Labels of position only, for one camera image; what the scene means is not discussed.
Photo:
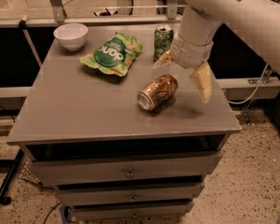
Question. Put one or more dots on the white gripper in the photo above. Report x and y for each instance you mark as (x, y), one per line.
(189, 55)

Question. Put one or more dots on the orange soda can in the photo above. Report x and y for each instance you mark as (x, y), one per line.
(156, 92)

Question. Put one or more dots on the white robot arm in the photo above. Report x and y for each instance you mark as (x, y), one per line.
(256, 22)

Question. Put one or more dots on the green soda can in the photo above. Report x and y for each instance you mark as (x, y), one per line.
(163, 36)

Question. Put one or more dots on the green chip bag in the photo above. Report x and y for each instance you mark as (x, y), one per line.
(115, 56)

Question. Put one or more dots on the grey drawer cabinet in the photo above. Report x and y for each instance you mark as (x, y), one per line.
(75, 113)

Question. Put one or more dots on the white bowl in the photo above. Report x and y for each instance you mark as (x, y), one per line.
(71, 36)

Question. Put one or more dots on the grey metal railing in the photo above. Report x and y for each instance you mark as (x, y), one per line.
(46, 13)

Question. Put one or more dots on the top grey drawer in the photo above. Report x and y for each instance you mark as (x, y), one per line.
(55, 173)

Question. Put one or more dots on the grey drawer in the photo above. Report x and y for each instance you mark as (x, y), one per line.
(131, 194)
(55, 173)
(178, 207)

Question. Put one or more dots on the middle grey drawer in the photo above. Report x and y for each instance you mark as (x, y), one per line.
(131, 194)

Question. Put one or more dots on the bottom grey drawer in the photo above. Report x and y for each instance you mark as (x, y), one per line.
(178, 207)

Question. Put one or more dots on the black floor stand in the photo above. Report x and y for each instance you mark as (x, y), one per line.
(12, 167)

